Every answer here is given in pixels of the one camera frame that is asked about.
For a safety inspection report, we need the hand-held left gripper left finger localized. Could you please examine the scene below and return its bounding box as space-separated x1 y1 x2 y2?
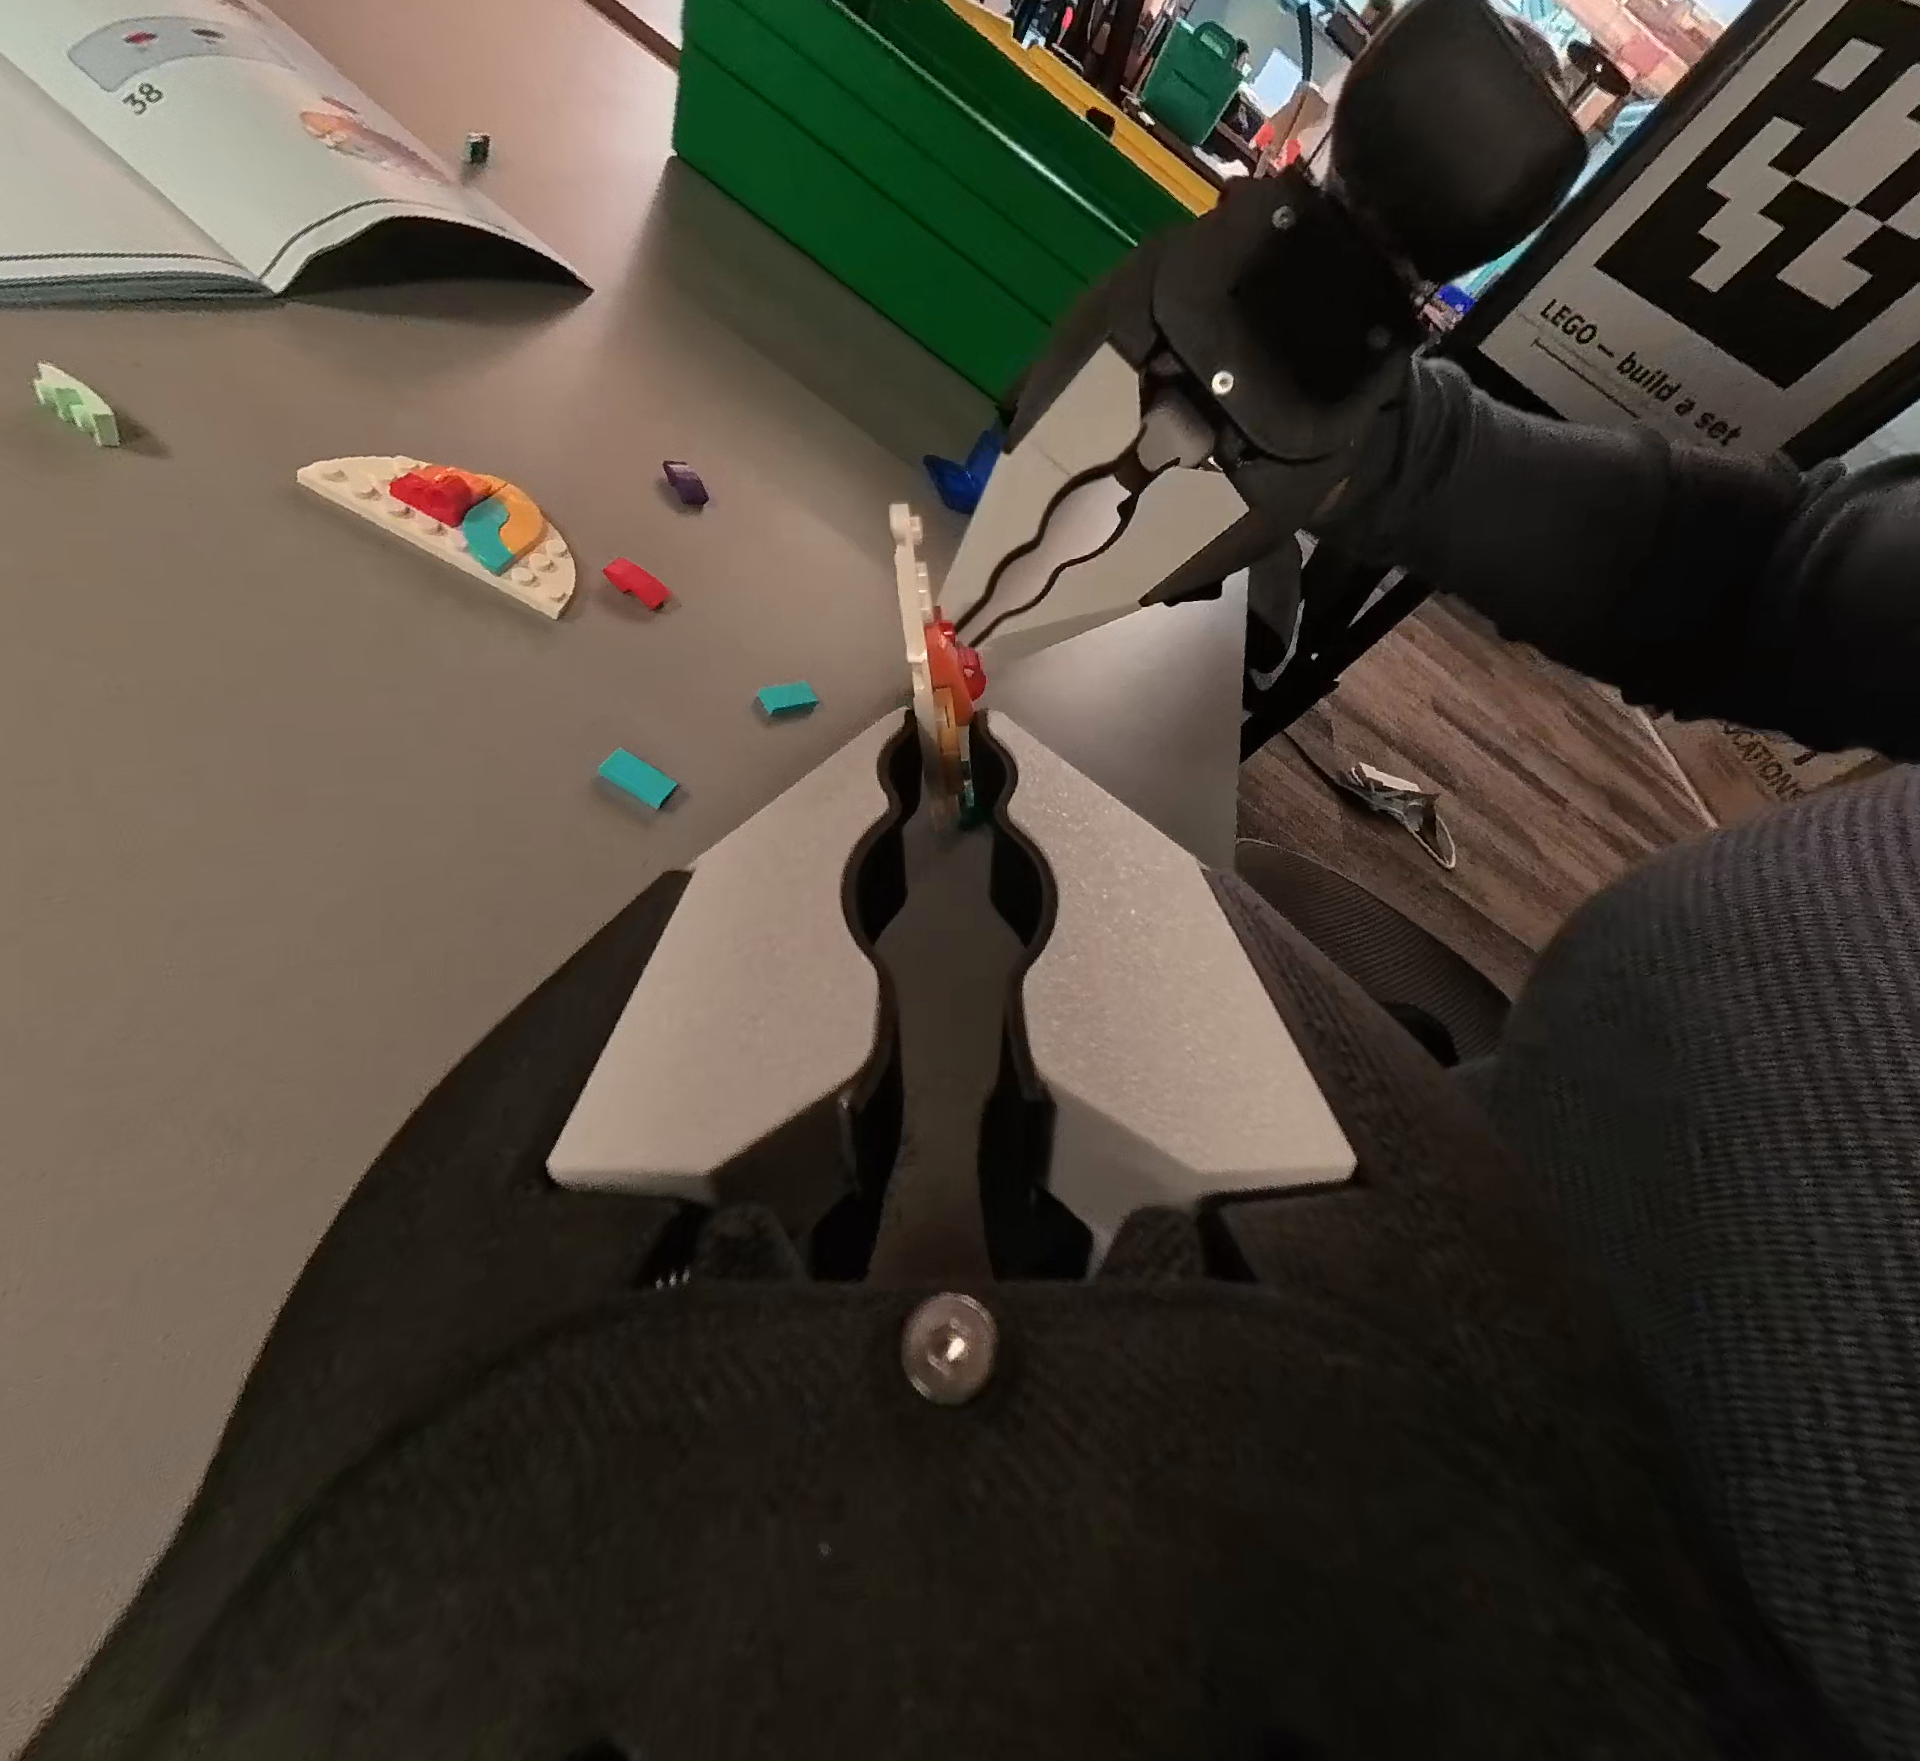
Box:
547 710 921 1205

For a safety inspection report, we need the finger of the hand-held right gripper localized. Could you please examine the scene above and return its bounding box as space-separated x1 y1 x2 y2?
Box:
934 240 1190 634
973 453 1347 660

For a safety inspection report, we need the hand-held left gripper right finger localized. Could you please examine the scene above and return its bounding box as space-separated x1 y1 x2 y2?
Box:
983 710 1360 1217

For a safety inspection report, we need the colourful lego plate model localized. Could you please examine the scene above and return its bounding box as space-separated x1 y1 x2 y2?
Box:
888 504 997 834

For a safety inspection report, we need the colourful half-round lego plate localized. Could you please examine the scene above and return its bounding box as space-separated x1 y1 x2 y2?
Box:
294 453 581 628

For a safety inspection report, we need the person's right forearm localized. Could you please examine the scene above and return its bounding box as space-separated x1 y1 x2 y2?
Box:
1341 351 1920 760

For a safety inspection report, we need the blue lego brick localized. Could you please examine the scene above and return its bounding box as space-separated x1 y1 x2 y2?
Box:
923 430 1005 514

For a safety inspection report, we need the mint green lego brick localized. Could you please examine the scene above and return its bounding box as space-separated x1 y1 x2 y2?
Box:
33 361 125 450

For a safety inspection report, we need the open lego instruction booklet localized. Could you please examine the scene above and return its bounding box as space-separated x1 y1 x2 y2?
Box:
0 0 598 303

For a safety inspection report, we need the dark chair seat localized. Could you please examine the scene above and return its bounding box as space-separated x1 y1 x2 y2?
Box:
1236 837 1512 1067

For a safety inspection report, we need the small green plastic bin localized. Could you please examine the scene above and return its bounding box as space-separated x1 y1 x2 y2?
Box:
1147 20 1250 143

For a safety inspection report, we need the yellow plastic bin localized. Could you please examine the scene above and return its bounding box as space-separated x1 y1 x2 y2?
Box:
939 0 1226 220

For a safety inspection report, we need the crumpled paper scrap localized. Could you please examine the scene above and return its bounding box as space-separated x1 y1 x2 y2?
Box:
1339 759 1458 871

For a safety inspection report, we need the black framed marker sign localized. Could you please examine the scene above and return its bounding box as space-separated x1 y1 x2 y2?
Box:
1463 0 1920 462

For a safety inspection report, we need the cardboard box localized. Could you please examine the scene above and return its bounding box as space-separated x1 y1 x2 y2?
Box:
1650 709 1920 836

